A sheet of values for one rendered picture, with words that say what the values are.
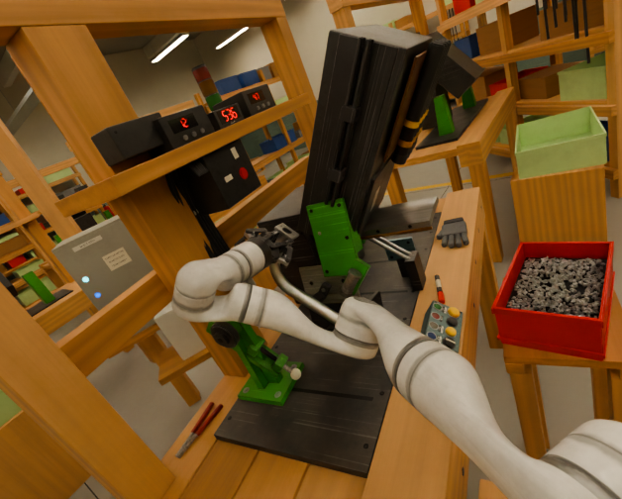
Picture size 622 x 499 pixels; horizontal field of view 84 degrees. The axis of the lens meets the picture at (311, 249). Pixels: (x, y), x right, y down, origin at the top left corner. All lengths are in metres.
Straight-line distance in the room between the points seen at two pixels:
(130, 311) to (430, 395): 0.75
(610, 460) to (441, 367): 0.17
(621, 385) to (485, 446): 0.70
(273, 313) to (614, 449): 0.45
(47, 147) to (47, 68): 10.27
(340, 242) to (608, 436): 0.69
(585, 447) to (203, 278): 0.51
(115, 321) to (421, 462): 0.73
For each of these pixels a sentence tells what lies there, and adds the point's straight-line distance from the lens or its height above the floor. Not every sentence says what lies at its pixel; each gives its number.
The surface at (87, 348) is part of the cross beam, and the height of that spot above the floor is 1.24.
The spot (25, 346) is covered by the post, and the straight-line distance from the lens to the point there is 0.81.
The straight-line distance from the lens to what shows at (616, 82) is 3.20.
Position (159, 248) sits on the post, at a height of 1.35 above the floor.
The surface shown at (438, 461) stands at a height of 0.90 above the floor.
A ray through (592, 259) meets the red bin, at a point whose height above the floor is 0.88.
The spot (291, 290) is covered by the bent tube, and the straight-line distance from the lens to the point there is 0.91.
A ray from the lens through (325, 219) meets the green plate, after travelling 0.93.
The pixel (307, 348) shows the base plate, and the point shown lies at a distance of 1.06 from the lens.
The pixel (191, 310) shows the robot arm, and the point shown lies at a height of 1.30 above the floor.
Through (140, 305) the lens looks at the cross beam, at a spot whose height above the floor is 1.24.
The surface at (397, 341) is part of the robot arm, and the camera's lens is 0.53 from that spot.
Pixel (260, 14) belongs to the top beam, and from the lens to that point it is 1.62.
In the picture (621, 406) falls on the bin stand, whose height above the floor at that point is 0.65.
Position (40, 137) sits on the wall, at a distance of 11.23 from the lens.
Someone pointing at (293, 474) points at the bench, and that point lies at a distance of 0.85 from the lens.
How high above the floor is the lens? 1.53
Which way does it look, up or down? 23 degrees down
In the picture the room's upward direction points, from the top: 24 degrees counter-clockwise
